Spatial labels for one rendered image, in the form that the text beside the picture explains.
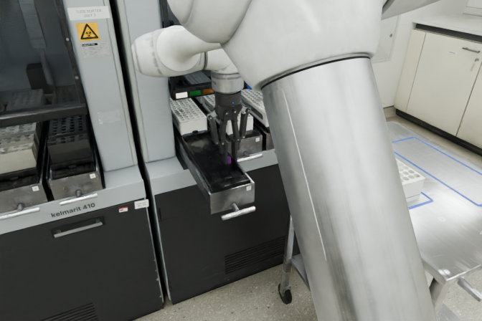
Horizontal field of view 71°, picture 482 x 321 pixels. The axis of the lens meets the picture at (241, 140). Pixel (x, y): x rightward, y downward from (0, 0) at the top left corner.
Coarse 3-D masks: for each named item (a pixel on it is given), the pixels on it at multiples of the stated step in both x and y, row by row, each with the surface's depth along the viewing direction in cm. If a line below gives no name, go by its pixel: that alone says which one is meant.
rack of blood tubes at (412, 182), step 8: (400, 168) 89; (408, 168) 89; (400, 176) 86; (408, 176) 86; (416, 176) 87; (408, 184) 83; (416, 184) 84; (408, 192) 85; (416, 192) 86; (408, 200) 86
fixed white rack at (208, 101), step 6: (204, 96) 139; (210, 96) 140; (204, 102) 142; (210, 102) 133; (204, 108) 140; (210, 108) 138; (240, 114) 123; (216, 120) 129; (228, 120) 118; (252, 120) 121; (228, 126) 118; (252, 126) 123; (228, 132) 119
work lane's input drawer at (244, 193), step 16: (176, 128) 124; (208, 128) 124; (176, 144) 121; (192, 144) 116; (208, 144) 116; (192, 160) 107; (208, 160) 107; (208, 176) 99; (224, 176) 99; (240, 176) 97; (208, 192) 92; (224, 192) 93; (240, 192) 95; (224, 208) 96
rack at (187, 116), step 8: (176, 104) 132; (184, 104) 131; (192, 104) 133; (176, 112) 126; (184, 112) 125; (192, 112) 124; (200, 112) 126; (176, 120) 132; (184, 120) 118; (192, 120) 119; (200, 120) 120; (184, 128) 119; (192, 128) 120; (200, 128) 121
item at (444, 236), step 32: (416, 160) 104; (448, 160) 104; (448, 192) 90; (480, 192) 90; (288, 224) 130; (416, 224) 79; (448, 224) 79; (480, 224) 79; (288, 256) 138; (448, 256) 71; (480, 256) 71; (288, 288) 148; (448, 288) 68; (448, 320) 115
